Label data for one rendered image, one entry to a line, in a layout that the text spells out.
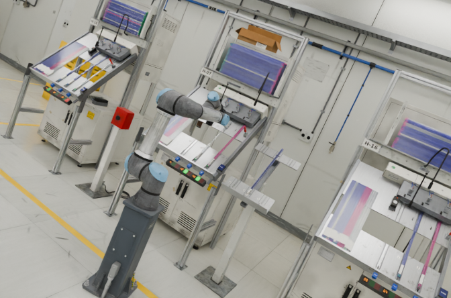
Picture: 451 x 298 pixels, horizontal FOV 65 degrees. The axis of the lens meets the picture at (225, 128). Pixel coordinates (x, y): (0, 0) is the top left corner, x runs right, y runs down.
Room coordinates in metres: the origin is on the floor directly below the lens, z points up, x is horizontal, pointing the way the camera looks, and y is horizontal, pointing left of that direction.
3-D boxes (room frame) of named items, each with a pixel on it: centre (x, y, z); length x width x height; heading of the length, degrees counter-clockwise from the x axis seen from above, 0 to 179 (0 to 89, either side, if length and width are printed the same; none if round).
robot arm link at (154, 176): (1.88, 0.25, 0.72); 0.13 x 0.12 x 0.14; 64
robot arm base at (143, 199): (1.88, 0.24, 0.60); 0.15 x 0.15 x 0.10
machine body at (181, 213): (3.09, 0.00, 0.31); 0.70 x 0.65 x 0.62; 67
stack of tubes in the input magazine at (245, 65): (2.95, -0.01, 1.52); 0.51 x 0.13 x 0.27; 67
